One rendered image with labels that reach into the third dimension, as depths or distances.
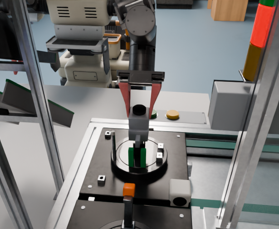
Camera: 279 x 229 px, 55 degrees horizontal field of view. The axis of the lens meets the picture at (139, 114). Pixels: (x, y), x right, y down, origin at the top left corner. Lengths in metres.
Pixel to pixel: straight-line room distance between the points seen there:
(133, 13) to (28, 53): 0.20
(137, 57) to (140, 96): 0.59
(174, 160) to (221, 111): 0.28
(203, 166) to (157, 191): 0.19
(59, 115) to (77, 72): 0.71
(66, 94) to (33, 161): 0.41
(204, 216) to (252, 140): 0.22
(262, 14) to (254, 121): 0.14
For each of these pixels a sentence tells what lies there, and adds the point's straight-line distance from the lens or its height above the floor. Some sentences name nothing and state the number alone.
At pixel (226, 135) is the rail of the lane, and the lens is 0.81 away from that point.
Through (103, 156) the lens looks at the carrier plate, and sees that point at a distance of 0.69.
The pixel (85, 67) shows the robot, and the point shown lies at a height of 0.89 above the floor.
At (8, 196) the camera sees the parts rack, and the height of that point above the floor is 1.07.
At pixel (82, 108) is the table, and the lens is 1.09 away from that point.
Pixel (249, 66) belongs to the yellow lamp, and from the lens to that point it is 0.41.
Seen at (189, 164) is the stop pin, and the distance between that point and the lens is 0.68.
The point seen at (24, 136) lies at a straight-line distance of 1.00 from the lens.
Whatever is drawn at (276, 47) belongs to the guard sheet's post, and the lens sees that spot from 0.37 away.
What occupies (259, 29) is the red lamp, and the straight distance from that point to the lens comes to 0.39.
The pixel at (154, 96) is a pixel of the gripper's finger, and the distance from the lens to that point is 0.56.
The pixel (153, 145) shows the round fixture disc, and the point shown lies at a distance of 0.68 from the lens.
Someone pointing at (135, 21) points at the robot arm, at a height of 1.30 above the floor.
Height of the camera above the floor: 1.43
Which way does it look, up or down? 34 degrees down
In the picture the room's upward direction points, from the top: straight up
